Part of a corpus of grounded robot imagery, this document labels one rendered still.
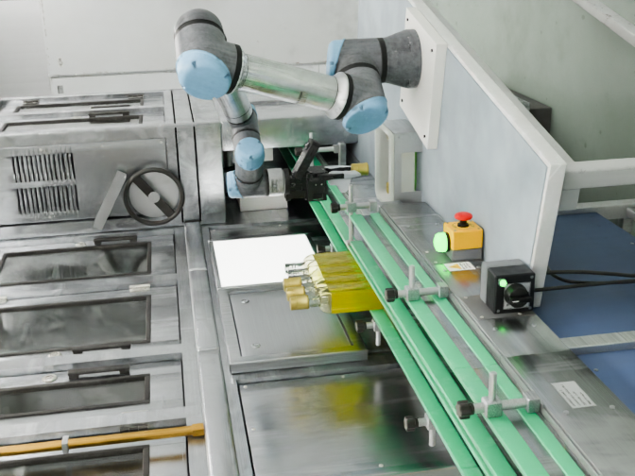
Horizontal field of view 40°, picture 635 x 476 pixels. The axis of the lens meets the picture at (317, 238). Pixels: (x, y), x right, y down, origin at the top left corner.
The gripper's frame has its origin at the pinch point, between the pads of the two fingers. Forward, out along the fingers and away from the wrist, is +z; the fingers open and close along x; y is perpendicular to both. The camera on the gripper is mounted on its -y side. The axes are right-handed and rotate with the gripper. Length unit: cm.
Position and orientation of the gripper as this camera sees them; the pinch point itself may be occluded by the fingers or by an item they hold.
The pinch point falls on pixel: (354, 170)
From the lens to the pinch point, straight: 245.5
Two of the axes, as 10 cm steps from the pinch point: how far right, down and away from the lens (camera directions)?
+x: 1.8, 3.5, -9.2
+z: 9.8, -0.7, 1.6
